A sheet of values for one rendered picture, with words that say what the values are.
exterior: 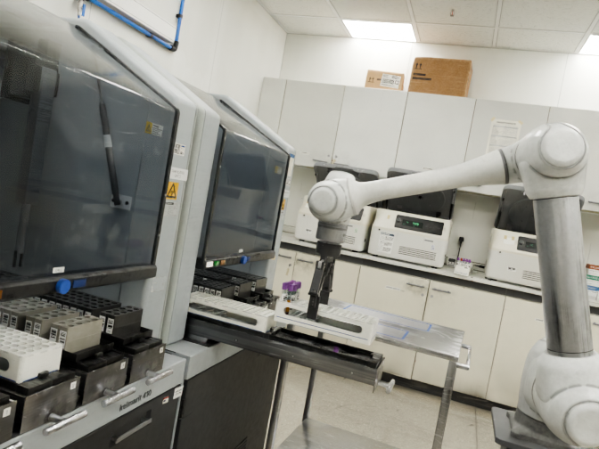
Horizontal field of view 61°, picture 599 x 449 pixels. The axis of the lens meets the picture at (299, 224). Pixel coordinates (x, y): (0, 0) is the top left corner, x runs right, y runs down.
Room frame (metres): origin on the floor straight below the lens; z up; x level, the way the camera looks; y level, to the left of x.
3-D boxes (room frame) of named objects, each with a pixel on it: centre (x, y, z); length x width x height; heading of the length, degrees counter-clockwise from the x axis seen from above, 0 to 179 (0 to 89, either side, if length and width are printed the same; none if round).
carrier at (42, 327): (1.13, 0.50, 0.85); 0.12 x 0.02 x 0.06; 162
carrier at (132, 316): (1.25, 0.39, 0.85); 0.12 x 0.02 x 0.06; 162
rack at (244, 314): (1.61, 0.17, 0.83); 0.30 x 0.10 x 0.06; 72
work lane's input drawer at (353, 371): (1.55, 0.00, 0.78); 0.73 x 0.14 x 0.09; 72
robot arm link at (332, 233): (1.52, -0.10, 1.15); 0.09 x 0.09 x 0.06
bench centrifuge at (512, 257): (3.74, -1.70, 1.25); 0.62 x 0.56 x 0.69; 162
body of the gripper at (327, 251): (1.52, -0.10, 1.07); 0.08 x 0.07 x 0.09; 162
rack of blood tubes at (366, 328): (1.51, -0.13, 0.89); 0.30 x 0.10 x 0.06; 72
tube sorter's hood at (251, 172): (1.93, 0.42, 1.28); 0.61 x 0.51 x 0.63; 162
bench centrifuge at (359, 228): (4.18, -0.33, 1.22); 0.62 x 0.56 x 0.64; 160
